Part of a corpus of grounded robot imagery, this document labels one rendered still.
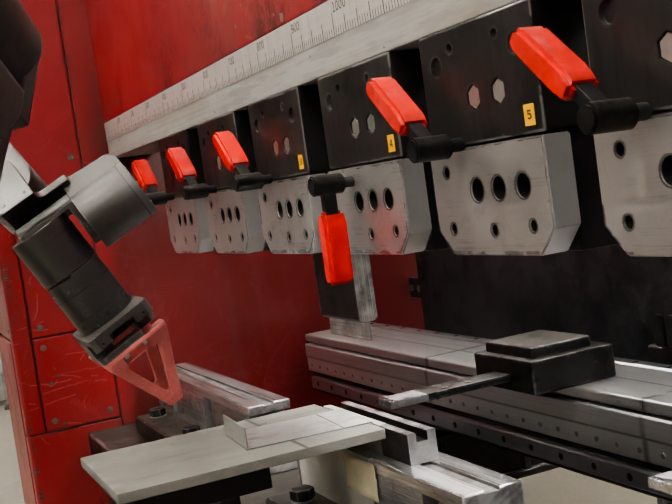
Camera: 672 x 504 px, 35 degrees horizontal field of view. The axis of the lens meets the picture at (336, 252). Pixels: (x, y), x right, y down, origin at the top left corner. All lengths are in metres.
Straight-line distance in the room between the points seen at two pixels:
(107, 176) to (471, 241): 0.37
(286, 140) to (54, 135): 0.86
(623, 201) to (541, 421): 0.67
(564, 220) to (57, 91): 1.33
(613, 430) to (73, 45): 1.17
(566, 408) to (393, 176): 0.44
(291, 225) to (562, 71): 0.54
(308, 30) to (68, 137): 0.95
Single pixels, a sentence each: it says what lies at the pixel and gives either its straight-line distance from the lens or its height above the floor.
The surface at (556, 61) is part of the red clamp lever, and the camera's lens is 0.62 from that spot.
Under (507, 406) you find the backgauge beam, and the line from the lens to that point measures 1.33.
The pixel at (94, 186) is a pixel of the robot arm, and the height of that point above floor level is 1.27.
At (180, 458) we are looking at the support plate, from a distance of 1.06.
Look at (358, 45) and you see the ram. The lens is 0.92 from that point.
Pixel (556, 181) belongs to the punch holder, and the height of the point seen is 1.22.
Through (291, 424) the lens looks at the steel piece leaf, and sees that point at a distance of 1.11.
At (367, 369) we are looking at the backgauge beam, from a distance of 1.67.
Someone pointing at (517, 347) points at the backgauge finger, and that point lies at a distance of 1.20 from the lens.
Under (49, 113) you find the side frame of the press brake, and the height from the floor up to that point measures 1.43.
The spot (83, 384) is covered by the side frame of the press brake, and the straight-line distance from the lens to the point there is 1.91.
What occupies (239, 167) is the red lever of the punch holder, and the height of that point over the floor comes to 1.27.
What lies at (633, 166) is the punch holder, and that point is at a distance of 0.62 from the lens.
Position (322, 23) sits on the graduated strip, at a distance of 0.98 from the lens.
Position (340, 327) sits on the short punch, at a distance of 1.14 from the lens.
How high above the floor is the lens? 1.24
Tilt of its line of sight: 4 degrees down
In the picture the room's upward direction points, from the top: 8 degrees counter-clockwise
